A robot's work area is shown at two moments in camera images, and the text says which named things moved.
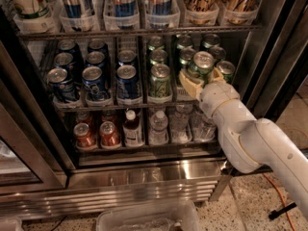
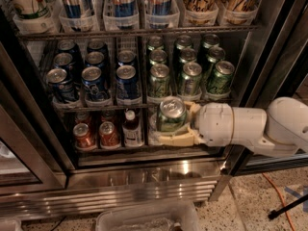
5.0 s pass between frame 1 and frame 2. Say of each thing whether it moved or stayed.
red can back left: stayed
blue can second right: stayed
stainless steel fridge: stayed
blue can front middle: stayed
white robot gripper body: moved
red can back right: stayed
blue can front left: stayed
